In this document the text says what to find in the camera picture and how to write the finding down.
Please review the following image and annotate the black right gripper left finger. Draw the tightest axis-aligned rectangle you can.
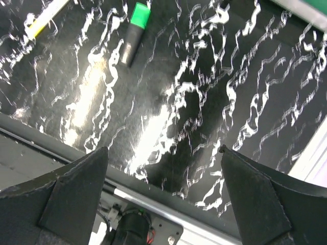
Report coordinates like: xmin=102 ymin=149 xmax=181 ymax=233
xmin=1 ymin=148 xmax=108 ymax=244

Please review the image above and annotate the green cap grey marker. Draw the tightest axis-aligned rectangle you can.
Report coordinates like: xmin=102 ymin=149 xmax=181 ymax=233
xmin=121 ymin=3 xmax=151 ymax=67

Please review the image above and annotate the green ring binder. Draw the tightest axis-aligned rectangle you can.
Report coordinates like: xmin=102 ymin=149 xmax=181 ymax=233
xmin=273 ymin=0 xmax=326 ymax=32

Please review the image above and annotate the yellow cap white marker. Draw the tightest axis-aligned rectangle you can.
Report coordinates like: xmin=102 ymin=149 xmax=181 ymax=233
xmin=26 ymin=0 xmax=69 ymax=40

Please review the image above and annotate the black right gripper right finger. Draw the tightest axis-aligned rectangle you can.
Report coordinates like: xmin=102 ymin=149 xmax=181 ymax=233
xmin=219 ymin=145 xmax=326 ymax=244

